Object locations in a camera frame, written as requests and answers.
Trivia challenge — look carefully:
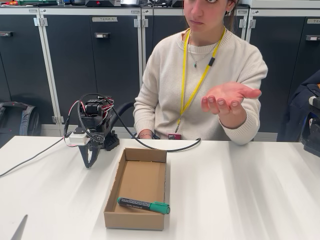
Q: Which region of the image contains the open cardboard box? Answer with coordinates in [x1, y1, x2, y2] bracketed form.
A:
[103, 147, 168, 231]

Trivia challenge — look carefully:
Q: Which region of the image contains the grey black backpack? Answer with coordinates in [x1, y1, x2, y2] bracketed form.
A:
[0, 101, 42, 148]

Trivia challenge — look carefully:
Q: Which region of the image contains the woman in cream sweater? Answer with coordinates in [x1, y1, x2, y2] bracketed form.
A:
[133, 0, 269, 146]

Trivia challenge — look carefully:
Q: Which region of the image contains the thick black camera cable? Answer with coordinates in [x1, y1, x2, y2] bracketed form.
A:
[77, 93, 202, 153]

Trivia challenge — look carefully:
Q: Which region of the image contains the white gripper camera box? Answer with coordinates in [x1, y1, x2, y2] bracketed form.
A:
[68, 126, 91, 148]

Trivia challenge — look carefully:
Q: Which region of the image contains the person's left hand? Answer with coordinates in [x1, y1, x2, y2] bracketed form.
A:
[200, 81, 263, 118]

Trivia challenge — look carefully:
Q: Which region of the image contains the person's left forearm cream sleeve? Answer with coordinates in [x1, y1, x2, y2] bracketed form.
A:
[217, 99, 262, 146]

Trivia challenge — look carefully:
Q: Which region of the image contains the green black marker pen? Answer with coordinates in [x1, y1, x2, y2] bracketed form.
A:
[116, 196, 171, 215]

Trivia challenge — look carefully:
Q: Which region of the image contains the grey power cable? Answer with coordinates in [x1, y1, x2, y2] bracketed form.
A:
[0, 136, 66, 178]

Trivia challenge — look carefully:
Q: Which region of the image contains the red white servo wire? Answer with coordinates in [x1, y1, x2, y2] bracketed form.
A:
[63, 99, 83, 141]

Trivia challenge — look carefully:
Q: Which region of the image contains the thin necklace green pendant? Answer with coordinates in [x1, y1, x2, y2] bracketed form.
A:
[187, 29, 219, 69]

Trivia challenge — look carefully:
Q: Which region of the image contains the person's right forearm cream sleeve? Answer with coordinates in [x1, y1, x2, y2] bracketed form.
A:
[133, 109, 156, 140]

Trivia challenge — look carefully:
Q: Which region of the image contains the black office chair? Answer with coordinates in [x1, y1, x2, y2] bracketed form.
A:
[113, 101, 140, 140]

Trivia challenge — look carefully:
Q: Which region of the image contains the green plastic bin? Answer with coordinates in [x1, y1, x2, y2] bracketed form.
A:
[16, 0, 58, 6]

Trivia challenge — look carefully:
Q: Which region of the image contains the yellow lanyard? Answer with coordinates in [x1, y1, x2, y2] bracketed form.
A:
[176, 26, 227, 132]

